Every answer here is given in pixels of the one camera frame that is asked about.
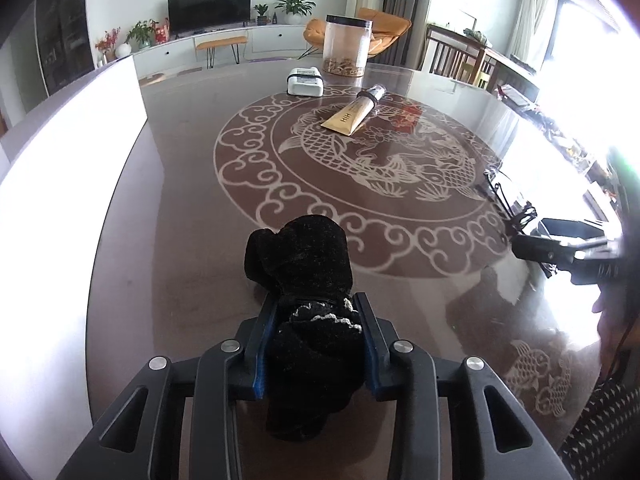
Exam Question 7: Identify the white television cabinet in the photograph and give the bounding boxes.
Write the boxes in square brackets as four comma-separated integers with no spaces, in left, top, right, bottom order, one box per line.
[132,23,322,79]

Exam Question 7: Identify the white box with black band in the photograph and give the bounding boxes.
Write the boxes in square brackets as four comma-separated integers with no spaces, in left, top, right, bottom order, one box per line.
[286,66,325,97]

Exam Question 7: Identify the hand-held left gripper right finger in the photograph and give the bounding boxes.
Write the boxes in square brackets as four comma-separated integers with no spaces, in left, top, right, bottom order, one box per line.
[352,291,573,480]

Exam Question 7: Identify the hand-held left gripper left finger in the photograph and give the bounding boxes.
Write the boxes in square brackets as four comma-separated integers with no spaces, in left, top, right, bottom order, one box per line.
[55,294,281,480]

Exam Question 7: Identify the orange lounge chair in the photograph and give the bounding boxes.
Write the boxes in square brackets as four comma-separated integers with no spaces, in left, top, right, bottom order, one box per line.
[303,7,412,62]

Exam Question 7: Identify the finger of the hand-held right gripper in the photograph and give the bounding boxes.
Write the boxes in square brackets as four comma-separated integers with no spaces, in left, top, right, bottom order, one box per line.
[511,236,581,273]
[541,217,610,242]

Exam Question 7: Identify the clear jar with black lid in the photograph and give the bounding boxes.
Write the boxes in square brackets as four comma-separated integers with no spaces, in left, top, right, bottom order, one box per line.
[322,14,374,77]

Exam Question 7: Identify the leafy green potted plant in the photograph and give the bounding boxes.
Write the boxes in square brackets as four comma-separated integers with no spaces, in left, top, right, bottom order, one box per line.
[124,19,159,51]

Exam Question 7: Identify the wooden stool with black legs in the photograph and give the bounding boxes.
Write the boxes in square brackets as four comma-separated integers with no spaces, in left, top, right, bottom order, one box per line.
[194,34,250,69]

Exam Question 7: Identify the dark glass cabinet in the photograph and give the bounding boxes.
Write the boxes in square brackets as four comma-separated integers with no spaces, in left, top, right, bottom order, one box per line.
[34,0,97,97]

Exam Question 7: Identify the white curtain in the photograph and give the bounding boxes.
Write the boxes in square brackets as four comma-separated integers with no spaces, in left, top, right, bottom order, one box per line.
[509,0,559,62]

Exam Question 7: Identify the red flowers in white vase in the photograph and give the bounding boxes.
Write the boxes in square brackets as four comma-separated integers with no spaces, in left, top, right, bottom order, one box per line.
[94,28,132,64]

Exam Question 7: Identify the cluttered sideboard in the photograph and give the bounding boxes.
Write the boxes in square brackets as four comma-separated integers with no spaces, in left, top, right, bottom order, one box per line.
[494,84,618,188]

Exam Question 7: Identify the person's right hand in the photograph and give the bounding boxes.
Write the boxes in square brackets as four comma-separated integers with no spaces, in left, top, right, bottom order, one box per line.
[591,285,640,348]

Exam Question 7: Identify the wooden table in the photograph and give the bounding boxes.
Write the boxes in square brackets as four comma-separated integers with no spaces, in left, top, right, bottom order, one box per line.
[425,22,542,92]

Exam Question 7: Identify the wooden chair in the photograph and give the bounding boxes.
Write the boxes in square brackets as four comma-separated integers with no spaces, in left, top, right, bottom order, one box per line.
[426,35,488,87]

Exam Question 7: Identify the white low counter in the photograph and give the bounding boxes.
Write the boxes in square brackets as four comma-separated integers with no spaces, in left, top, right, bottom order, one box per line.
[0,54,167,463]

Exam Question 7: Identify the black television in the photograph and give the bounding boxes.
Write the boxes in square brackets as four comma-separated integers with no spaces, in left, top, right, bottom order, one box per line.
[167,0,253,39]

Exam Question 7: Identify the gold tube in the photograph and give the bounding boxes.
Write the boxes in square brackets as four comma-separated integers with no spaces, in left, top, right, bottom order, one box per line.
[319,84,387,137]

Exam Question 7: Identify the person's right forearm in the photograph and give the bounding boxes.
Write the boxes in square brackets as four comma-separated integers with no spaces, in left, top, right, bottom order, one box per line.
[559,342,640,480]

